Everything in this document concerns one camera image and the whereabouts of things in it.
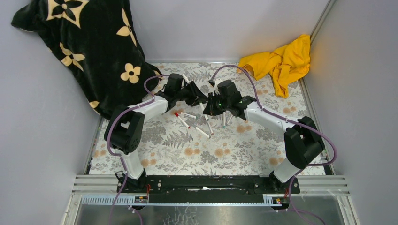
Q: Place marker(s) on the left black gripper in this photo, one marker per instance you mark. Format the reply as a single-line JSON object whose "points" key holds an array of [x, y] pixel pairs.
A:
{"points": [[196, 96]]}

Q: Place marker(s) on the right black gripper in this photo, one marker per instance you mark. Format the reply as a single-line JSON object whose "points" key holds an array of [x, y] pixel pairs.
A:
{"points": [[210, 109]]}

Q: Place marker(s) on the grey capped slanted marker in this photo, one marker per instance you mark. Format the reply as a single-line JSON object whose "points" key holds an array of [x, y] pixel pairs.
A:
{"points": [[229, 119]]}

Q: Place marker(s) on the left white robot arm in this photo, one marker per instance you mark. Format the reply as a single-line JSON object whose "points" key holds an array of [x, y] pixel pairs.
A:
{"points": [[124, 131]]}

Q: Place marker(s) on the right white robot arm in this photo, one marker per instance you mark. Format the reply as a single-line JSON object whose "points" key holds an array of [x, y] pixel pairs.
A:
{"points": [[302, 140]]}

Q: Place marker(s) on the teal green capped marker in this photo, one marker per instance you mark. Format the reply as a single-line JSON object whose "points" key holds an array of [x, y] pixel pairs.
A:
{"points": [[224, 120]]}

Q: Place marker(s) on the floral patterned table mat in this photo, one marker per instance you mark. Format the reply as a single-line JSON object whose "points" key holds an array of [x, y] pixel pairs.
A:
{"points": [[167, 147]]}

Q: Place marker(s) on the red capped white marker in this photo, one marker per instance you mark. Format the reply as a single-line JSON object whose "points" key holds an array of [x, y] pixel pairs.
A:
{"points": [[182, 120]]}

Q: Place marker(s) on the dark green capped marker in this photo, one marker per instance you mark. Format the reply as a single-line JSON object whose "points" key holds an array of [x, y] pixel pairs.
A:
{"points": [[210, 127]]}

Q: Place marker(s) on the grey capped white marker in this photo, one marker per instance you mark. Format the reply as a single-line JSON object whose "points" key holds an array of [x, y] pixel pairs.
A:
{"points": [[201, 131]]}

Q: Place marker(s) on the yellow cloth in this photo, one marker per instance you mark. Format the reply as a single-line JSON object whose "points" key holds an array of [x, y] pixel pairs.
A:
{"points": [[285, 65]]}

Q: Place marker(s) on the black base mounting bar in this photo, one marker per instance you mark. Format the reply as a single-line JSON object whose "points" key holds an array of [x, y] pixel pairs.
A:
{"points": [[198, 185]]}

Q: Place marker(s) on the black floral plush blanket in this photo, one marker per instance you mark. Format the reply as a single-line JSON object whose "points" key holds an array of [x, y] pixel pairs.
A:
{"points": [[96, 41]]}

